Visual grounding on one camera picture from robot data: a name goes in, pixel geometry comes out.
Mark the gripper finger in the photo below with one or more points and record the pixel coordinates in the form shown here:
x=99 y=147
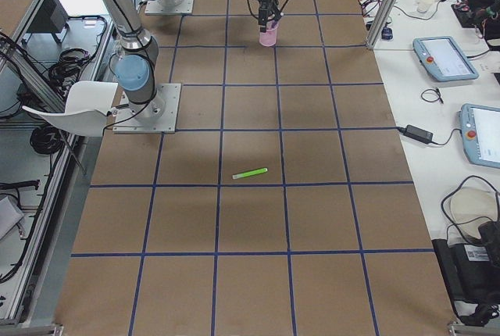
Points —
x=276 y=12
x=263 y=17

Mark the pink mesh cup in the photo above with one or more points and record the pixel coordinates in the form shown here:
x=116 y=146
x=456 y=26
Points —
x=269 y=38

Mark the black power adapter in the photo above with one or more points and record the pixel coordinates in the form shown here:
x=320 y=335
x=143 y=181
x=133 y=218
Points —
x=387 y=34

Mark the green marker pen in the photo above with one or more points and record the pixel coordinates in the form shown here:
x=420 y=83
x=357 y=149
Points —
x=249 y=173

